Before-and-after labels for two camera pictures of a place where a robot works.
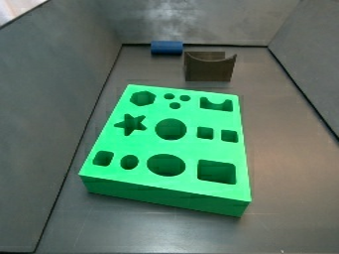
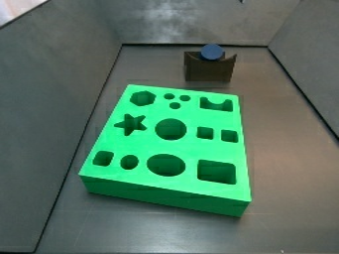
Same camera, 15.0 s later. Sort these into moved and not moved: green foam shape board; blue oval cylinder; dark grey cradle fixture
Moved: blue oval cylinder
Not moved: green foam shape board; dark grey cradle fixture
